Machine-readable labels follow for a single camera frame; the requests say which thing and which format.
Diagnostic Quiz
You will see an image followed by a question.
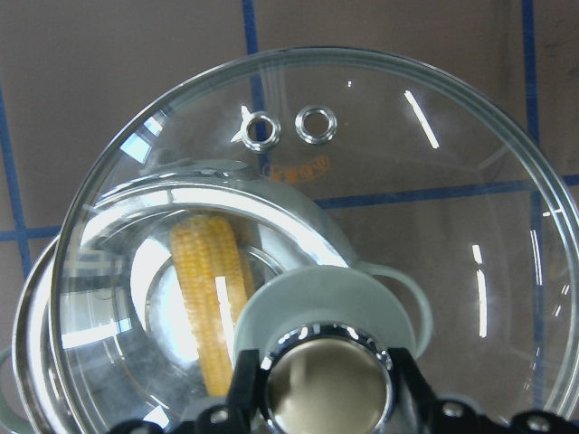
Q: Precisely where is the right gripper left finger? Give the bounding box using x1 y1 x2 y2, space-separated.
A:
226 349 264 433

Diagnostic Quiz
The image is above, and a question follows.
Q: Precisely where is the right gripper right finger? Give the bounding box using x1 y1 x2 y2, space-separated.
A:
387 347 438 425

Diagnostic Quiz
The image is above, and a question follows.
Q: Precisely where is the yellow corn cob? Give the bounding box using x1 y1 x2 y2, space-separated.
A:
170 215 253 397

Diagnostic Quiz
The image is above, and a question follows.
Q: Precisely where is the glass pot lid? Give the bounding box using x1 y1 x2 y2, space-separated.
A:
63 48 578 433

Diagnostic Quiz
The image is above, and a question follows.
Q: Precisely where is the pale green electric pot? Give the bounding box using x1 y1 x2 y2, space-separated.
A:
1 160 433 433

